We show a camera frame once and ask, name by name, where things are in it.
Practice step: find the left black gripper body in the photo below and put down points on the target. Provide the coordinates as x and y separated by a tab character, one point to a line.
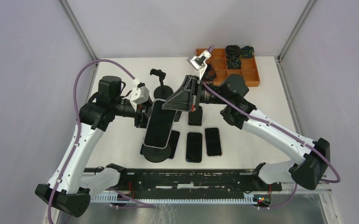
140	117

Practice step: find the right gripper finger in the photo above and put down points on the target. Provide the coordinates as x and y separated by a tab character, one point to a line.
181	100
188	88

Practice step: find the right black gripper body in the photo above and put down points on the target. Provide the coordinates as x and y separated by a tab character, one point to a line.
200	93

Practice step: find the pink case phone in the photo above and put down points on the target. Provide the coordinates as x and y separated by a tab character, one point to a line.
159	126

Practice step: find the black wedge phone stand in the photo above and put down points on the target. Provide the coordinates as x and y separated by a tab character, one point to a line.
195	117

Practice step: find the black round stand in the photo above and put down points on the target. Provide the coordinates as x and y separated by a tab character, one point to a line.
162	91
156	155

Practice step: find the lavender case phone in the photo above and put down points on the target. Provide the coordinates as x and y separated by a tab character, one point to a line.
173	142

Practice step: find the black phone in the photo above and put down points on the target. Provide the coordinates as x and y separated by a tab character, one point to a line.
194	147

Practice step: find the grey case phone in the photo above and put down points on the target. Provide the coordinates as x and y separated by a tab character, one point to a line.
213	142

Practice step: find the black small phone stand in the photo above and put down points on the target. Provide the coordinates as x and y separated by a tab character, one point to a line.
177	116

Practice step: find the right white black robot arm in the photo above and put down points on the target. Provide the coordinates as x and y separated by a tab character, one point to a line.
309	158

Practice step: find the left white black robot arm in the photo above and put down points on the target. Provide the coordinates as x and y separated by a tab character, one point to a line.
67	190

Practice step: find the orange compartment tray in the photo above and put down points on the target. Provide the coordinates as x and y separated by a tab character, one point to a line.
222	67

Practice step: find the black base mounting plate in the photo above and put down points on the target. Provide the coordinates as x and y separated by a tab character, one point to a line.
148	183

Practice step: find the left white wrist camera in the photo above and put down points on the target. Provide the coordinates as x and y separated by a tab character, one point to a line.
139	94

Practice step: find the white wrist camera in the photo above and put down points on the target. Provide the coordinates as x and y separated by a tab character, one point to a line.
139	94
199	64

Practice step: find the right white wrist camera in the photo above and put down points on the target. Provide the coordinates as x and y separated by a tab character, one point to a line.
199	64

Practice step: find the white cable duct rail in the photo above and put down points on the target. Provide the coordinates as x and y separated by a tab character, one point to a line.
112	197

